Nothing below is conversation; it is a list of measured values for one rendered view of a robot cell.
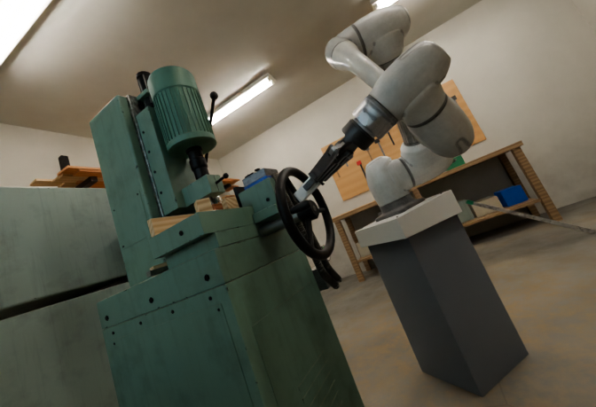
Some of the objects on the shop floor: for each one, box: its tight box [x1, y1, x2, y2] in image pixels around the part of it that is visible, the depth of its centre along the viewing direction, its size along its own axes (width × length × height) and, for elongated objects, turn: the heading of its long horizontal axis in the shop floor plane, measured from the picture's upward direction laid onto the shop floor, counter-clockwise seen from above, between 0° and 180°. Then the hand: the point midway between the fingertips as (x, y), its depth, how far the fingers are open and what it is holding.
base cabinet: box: [102, 250, 365, 407], centre depth 90 cm, size 45×58×71 cm
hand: (306, 189), depth 69 cm, fingers closed
